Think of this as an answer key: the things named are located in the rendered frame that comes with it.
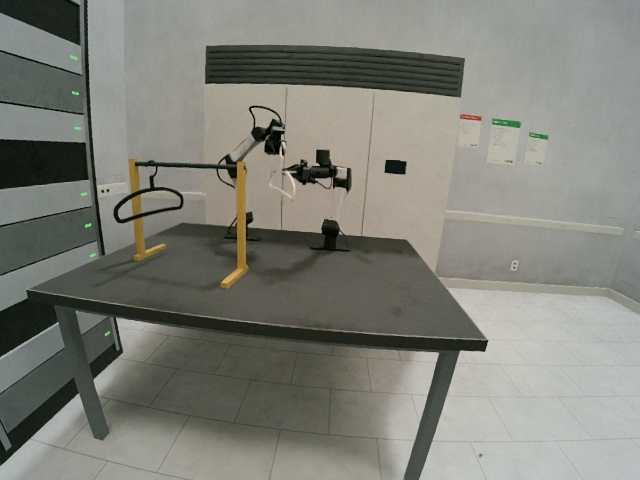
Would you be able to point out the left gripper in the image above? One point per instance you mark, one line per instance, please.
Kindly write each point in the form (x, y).
(299, 167)

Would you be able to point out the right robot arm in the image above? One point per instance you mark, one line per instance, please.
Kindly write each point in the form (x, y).
(255, 137)

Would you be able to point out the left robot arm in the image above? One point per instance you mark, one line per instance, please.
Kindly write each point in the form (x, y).
(330, 225)

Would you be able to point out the black clothes hanger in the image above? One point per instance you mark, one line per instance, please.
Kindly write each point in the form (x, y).
(152, 188)

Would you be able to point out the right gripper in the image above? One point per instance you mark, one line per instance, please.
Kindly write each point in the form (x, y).
(274, 146)

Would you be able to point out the yellow wooden hanger rack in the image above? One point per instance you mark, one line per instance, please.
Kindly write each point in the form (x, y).
(241, 212)

